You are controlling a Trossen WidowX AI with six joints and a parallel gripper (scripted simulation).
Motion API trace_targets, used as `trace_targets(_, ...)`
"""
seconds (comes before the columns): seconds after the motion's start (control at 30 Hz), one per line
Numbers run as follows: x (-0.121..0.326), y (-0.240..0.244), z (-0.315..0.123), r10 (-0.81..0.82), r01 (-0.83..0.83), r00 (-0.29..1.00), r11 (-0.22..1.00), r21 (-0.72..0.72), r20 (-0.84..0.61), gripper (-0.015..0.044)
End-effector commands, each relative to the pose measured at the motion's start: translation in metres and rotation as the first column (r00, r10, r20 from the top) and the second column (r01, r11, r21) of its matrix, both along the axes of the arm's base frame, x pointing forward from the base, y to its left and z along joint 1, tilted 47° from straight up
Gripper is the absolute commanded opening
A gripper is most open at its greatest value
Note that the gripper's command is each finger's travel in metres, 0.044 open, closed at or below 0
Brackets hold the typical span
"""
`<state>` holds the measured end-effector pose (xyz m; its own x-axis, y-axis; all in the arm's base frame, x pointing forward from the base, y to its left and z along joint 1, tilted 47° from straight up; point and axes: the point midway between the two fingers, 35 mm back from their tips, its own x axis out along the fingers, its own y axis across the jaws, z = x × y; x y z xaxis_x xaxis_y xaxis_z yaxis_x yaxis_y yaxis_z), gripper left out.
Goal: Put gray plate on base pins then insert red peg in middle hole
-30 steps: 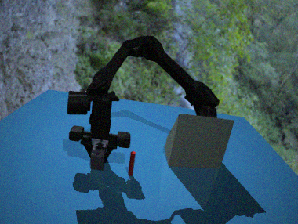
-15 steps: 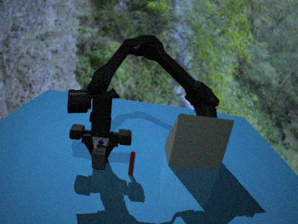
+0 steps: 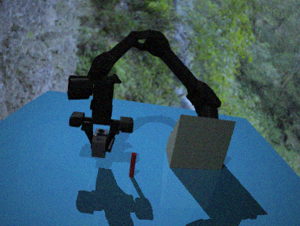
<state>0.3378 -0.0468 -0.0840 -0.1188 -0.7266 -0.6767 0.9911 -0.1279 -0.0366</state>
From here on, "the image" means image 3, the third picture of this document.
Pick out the red peg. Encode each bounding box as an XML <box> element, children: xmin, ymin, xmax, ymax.
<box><xmin>129</xmin><ymin>153</ymin><xmax>136</xmax><ymax>178</ymax></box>

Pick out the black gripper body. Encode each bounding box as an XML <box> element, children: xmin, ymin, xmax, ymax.
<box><xmin>69</xmin><ymin>99</ymin><xmax>133</xmax><ymax>134</ymax></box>

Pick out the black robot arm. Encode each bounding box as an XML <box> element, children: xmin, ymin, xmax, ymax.
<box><xmin>67</xmin><ymin>30</ymin><xmax>222</xmax><ymax>119</ymax></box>

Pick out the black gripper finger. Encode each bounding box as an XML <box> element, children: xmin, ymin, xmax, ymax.
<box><xmin>81</xmin><ymin>124</ymin><xmax>93</xmax><ymax>145</ymax></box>
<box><xmin>106</xmin><ymin>128</ymin><xmax>120</xmax><ymax>149</ymax></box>

